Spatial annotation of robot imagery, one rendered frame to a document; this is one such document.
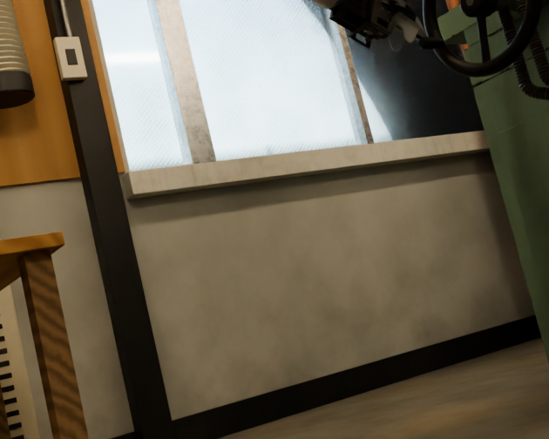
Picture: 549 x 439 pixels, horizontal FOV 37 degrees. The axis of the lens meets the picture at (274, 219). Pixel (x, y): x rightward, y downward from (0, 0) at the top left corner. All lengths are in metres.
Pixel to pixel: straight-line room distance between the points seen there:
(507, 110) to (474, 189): 1.52
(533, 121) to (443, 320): 1.44
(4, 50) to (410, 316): 1.64
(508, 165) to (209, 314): 1.15
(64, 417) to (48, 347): 0.11
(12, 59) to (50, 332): 1.19
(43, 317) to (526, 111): 1.07
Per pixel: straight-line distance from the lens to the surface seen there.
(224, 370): 2.61
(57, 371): 1.38
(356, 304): 2.89
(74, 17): 2.65
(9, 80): 2.38
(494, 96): 1.89
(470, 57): 1.93
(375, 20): 1.59
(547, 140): 1.80
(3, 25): 2.46
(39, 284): 1.39
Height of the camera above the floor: 0.30
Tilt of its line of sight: 7 degrees up
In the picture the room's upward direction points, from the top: 14 degrees counter-clockwise
